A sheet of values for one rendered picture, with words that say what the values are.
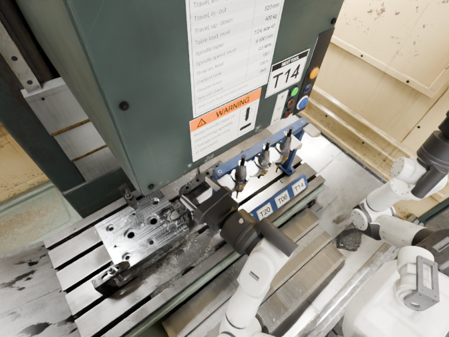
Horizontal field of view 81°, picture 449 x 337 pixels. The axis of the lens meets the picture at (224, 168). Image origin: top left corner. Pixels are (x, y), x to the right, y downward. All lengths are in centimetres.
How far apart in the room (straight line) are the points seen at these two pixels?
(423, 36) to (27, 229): 202
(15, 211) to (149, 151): 154
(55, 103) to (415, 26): 130
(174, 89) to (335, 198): 130
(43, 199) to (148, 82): 158
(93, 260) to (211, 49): 100
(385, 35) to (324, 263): 102
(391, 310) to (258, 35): 64
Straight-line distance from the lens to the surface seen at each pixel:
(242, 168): 87
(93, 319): 116
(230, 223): 62
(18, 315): 150
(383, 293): 78
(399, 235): 99
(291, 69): 55
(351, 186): 159
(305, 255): 139
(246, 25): 41
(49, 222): 178
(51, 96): 108
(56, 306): 149
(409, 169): 88
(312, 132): 114
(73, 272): 124
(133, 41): 32
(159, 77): 36
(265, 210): 119
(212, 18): 37
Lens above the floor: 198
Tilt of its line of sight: 54 degrees down
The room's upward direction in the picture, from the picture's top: 4 degrees clockwise
